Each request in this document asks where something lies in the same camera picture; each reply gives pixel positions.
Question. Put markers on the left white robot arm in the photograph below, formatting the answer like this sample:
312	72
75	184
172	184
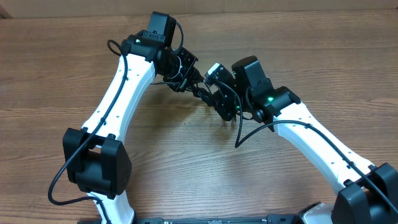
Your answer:
95	156

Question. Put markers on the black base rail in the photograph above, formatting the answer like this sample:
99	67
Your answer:
217	220

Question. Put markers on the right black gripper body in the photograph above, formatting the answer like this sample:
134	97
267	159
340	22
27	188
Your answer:
230	108

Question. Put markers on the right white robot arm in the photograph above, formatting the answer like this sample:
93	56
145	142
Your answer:
365	193

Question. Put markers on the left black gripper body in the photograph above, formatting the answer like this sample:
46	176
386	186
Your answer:
180	70

